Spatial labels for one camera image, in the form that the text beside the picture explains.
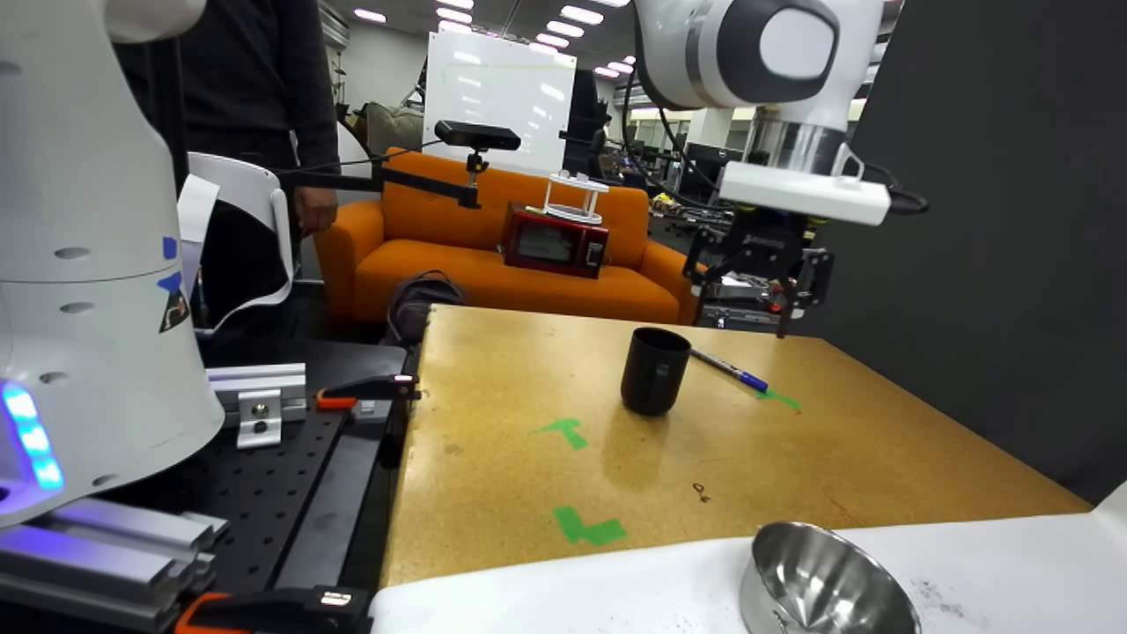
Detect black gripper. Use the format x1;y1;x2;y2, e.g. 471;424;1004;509
689;212;840;342

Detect black cup with handle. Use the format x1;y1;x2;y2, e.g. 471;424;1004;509
619;325;693;421

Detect white sheet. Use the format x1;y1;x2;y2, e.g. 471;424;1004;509
365;483;1127;634

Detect bystander hand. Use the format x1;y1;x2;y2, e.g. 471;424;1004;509
291;183;343;237

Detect silver pen with blue cap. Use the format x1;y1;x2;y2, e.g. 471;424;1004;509
687;347;776;400

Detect clear plastic holder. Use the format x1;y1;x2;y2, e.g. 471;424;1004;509
540;172;612;229

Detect red toy microwave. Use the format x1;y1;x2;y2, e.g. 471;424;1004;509
500;201;612;282

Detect black backdrop curtain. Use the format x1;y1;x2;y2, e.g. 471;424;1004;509
807;0;1127;509

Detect small stainless steel pot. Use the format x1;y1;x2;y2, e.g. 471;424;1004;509
738;519;927;634

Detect orange sofa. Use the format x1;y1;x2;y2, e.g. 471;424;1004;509
309;147;706;329

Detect white board panel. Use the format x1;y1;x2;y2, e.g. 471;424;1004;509
421;25;583;183

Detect black round bag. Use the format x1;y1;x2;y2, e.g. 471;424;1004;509
385;269;468;348

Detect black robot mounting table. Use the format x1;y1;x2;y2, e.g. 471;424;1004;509
67;334;416;634

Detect white plastic chair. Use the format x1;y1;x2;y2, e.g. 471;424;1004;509
174;147;301;342

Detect person in black clothes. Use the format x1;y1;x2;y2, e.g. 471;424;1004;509
112;0;345;239

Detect orange and black clamp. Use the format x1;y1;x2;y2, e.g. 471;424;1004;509
174;585;378;634

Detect aluminium extrusion rails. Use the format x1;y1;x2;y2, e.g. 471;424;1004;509
0;496;234;634

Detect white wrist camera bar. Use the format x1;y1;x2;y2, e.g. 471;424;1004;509
716;158;897;229

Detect black camera on tripod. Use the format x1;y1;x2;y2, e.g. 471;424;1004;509
431;117;526;181

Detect red handled black tool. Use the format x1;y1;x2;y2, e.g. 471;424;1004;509
309;370;423;415

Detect aluminium angle bracket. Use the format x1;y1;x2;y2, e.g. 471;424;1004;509
203;359;313;454

